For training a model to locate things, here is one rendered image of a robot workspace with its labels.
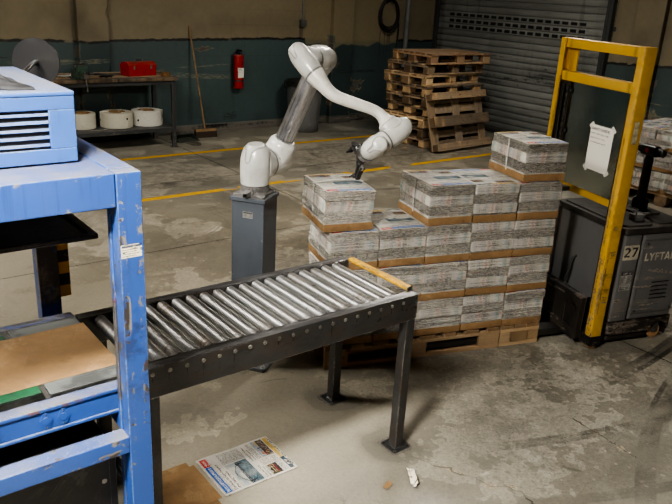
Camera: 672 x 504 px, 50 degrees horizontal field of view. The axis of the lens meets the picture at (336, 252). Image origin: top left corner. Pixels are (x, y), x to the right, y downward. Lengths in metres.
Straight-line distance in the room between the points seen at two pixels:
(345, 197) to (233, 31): 7.27
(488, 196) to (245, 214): 1.39
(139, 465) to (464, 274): 2.43
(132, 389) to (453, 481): 1.67
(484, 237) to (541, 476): 1.43
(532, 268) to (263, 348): 2.23
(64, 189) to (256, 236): 1.97
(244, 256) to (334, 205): 0.57
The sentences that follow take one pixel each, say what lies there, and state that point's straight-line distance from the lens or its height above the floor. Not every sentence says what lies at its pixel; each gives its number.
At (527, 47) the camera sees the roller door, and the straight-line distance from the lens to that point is 11.76.
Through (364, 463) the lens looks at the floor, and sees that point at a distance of 3.46.
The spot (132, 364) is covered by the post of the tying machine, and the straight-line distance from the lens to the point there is 2.29.
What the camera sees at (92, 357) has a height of 0.80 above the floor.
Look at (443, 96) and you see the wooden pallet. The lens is 10.24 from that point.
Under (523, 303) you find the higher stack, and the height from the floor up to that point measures 0.28.
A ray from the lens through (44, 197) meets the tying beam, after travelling 2.02.
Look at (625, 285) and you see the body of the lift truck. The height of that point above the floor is 0.41.
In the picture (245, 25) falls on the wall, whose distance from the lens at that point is 10.96.
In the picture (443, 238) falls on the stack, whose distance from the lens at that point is 4.14.
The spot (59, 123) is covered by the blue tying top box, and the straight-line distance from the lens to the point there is 2.17.
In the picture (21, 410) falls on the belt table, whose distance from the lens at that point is 2.44.
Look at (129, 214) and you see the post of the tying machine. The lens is 2.10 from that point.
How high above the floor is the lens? 2.05
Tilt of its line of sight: 20 degrees down
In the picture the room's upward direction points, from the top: 3 degrees clockwise
